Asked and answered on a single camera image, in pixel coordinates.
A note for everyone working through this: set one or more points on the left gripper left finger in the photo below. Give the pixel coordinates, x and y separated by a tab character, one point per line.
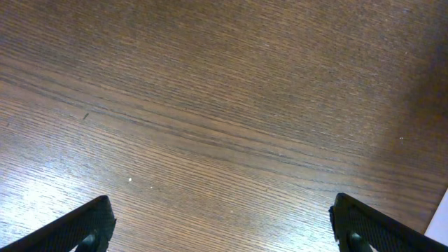
88	228

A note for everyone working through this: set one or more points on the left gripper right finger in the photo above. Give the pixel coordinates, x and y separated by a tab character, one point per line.
358	227

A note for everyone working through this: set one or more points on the pink cardboard box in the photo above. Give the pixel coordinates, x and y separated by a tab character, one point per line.
438	226

